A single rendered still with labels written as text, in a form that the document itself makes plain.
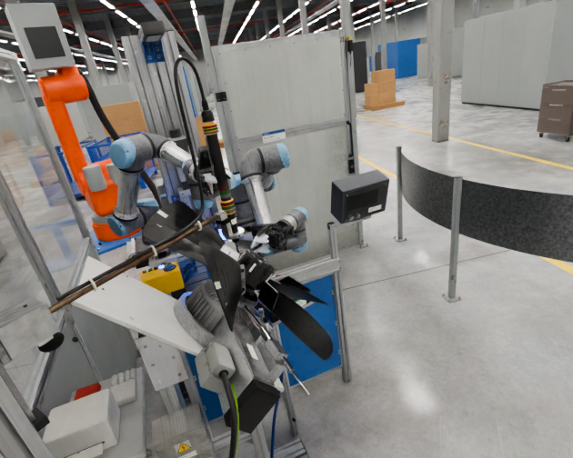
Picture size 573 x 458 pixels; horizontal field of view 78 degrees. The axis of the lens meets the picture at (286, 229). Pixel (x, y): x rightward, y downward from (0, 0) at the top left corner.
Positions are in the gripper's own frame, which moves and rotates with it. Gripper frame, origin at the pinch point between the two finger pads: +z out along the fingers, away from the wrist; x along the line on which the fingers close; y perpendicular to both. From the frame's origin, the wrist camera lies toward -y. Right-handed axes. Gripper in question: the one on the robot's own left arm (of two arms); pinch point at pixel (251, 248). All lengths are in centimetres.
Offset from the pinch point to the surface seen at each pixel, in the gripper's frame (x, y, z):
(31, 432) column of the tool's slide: -2, 5, 81
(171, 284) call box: 19.9, -34.7, 13.8
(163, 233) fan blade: -19.5, -8.2, 30.8
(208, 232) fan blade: -15.2, -2.4, 18.0
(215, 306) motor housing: 0.8, 9.5, 31.8
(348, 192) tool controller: -6, 17, -54
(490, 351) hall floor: 109, 92, -109
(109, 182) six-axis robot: 77, -348, -154
